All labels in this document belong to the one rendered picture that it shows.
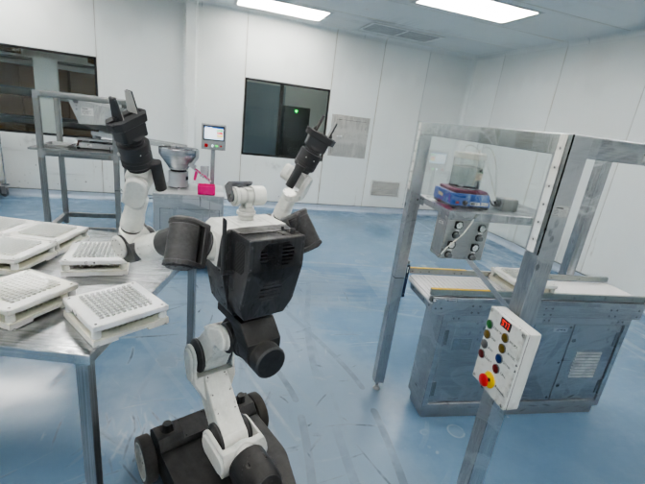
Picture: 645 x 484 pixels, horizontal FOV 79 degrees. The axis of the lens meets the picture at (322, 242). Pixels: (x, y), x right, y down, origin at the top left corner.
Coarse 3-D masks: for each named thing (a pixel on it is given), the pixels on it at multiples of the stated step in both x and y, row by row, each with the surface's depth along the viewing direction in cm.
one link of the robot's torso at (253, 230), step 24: (240, 216) 129; (264, 216) 137; (216, 240) 120; (240, 240) 115; (264, 240) 113; (288, 240) 119; (216, 264) 120; (240, 264) 116; (264, 264) 116; (288, 264) 122; (216, 288) 129; (240, 288) 118; (264, 288) 121; (288, 288) 128; (240, 312) 121; (264, 312) 128
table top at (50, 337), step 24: (96, 240) 203; (48, 264) 169; (144, 264) 181; (96, 288) 154; (48, 312) 134; (0, 336) 119; (24, 336) 120; (48, 336) 121; (72, 336) 123; (48, 360) 116; (72, 360) 116
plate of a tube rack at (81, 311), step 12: (108, 288) 141; (144, 288) 144; (72, 300) 130; (156, 300) 137; (72, 312) 126; (84, 312) 124; (132, 312) 127; (144, 312) 128; (156, 312) 132; (84, 324) 120; (96, 324) 118; (108, 324) 120; (120, 324) 123
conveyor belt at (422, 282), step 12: (420, 276) 217; (432, 276) 219; (444, 276) 221; (420, 288) 204; (468, 288) 208; (480, 288) 210; (564, 288) 226; (576, 288) 228; (588, 288) 230; (600, 288) 233; (612, 288) 236; (564, 300) 210; (576, 300) 212
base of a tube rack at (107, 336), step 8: (64, 312) 131; (72, 320) 127; (144, 320) 132; (152, 320) 133; (160, 320) 134; (168, 320) 136; (80, 328) 124; (112, 328) 125; (120, 328) 125; (128, 328) 126; (136, 328) 128; (88, 336) 120; (104, 336) 121; (112, 336) 122; (120, 336) 126; (96, 344) 119; (104, 344) 120
